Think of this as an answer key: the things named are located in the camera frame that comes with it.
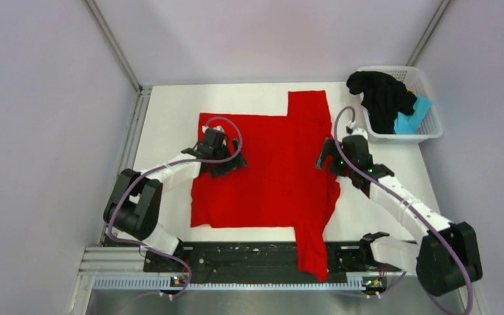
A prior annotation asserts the black t-shirt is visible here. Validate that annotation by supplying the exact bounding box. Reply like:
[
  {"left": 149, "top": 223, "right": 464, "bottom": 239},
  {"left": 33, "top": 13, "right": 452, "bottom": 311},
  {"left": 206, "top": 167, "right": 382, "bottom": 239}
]
[{"left": 346, "top": 71, "right": 417, "bottom": 134}]

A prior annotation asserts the white plastic basket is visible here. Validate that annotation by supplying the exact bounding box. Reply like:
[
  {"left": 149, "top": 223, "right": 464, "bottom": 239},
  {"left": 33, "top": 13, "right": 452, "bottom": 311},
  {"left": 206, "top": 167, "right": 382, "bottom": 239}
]
[{"left": 357, "top": 66, "right": 443, "bottom": 144}]

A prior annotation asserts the aluminium frame rail left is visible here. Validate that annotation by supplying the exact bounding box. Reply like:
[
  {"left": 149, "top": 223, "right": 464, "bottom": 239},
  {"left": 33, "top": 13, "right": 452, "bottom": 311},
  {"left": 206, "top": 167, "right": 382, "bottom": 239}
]
[{"left": 102, "top": 87, "right": 153, "bottom": 238}]

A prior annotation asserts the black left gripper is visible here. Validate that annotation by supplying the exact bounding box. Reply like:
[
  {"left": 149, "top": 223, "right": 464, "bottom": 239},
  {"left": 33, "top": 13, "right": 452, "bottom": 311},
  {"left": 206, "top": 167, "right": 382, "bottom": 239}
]
[{"left": 209, "top": 138, "right": 247, "bottom": 179}]

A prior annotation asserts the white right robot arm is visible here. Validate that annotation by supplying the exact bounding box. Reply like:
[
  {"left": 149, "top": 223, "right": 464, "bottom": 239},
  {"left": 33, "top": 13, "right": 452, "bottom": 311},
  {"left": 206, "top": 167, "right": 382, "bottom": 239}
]
[{"left": 316, "top": 135, "right": 483, "bottom": 297}]

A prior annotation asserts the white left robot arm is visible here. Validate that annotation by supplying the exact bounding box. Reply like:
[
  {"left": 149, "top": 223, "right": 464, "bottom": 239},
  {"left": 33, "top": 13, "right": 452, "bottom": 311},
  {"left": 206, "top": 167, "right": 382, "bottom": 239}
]
[{"left": 103, "top": 127, "right": 247, "bottom": 271}]

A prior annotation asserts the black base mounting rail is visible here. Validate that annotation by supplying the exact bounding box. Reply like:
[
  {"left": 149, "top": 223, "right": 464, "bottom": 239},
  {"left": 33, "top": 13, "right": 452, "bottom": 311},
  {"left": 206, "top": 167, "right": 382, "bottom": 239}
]
[{"left": 143, "top": 241, "right": 403, "bottom": 285}]

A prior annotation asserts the white slotted cable duct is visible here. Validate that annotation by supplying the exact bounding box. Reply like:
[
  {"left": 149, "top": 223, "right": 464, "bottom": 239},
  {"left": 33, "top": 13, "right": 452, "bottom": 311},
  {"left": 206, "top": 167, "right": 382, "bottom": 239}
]
[{"left": 93, "top": 276, "right": 387, "bottom": 291}]

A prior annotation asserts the blue t-shirt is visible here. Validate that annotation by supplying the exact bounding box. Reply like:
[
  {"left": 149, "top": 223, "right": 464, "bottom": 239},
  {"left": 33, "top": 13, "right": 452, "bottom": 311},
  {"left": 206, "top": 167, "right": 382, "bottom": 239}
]
[{"left": 394, "top": 94, "right": 432, "bottom": 135}]

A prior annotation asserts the red t-shirt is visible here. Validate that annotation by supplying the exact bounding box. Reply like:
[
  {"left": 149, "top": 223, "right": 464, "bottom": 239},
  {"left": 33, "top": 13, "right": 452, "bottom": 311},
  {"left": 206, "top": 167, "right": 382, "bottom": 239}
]
[{"left": 190, "top": 91, "right": 341, "bottom": 282}]

